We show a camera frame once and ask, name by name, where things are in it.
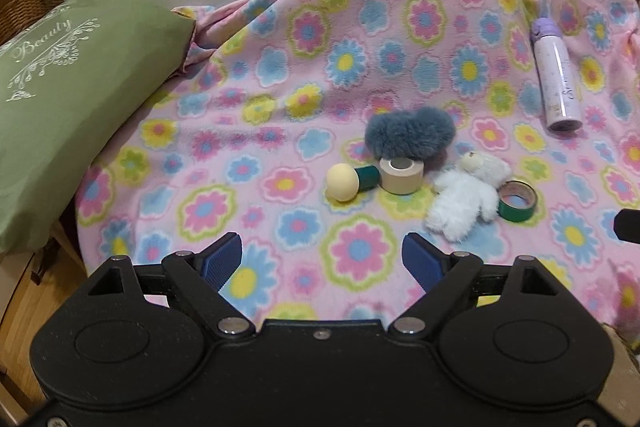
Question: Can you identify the black metal stand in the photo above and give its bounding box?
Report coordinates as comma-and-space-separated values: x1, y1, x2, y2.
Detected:
31, 239, 60, 286

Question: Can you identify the green pillow with white print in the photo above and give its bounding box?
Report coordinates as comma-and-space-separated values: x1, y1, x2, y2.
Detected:
0, 0, 197, 255

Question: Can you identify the pink flowered fleece blanket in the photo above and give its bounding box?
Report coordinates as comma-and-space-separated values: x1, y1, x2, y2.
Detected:
75, 0, 640, 343

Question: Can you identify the blue fluffy scrunchie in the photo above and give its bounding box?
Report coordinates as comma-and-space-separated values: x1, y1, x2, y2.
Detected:
364, 106, 456, 160

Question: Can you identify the cream ball green wooden peg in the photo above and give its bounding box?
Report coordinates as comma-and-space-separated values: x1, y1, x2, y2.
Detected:
326, 163, 383, 204

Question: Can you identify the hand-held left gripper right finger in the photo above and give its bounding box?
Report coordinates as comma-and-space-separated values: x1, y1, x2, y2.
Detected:
389, 232, 558, 338

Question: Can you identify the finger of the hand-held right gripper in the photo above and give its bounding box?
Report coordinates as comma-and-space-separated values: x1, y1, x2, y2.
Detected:
614, 208, 640, 244

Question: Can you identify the green tape roll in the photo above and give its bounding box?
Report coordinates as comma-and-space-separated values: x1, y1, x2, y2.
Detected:
497, 180, 538, 224

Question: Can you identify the beige tape roll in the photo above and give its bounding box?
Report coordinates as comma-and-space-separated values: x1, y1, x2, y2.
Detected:
378, 157, 426, 195

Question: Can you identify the white bottle with purple cap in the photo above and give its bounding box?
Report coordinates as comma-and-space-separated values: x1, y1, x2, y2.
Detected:
531, 17, 585, 132

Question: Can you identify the white fluffy plush bear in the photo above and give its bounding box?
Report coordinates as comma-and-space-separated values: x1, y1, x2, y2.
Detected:
425, 151, 512, 242

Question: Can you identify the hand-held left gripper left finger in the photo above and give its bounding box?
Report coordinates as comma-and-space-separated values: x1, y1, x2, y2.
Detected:
87, 232, 257, 338

